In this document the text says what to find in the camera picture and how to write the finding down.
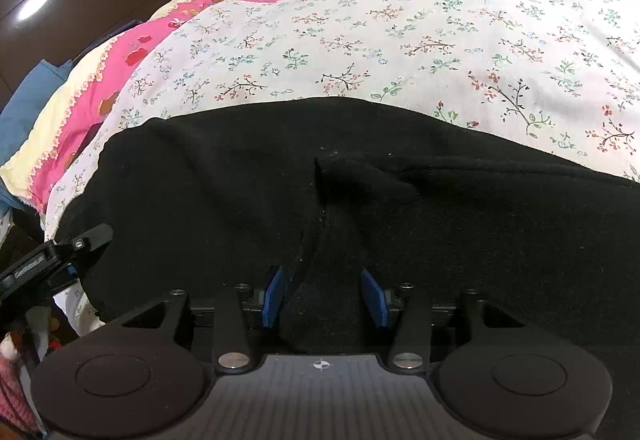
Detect white floral bed sheet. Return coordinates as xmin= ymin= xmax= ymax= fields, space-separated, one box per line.
xmin=44 ymin=0 xmax=639 ymax=235

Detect black pants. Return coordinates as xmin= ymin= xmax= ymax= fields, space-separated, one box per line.
xmin=55 ymin=99 xmax=639 ymax=439

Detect blue cloth beside bed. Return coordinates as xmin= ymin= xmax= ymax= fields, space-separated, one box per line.
xmin=0 ymin=58 xmax=74 ymax=216

